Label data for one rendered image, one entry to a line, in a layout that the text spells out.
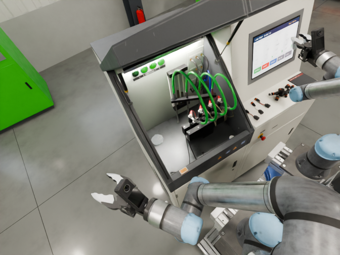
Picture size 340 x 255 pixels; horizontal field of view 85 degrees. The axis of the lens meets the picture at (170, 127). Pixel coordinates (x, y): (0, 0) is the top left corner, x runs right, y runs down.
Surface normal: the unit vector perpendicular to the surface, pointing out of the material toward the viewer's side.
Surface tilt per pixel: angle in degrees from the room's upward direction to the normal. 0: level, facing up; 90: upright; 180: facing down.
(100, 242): 0
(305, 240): 45
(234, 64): 76
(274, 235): 7
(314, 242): 32
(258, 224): 8
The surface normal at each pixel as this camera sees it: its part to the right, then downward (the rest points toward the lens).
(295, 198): -0.82, -0.57
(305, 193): -0.55, -0.80
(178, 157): -0.13, -0.60
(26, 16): 0.63, 0.56
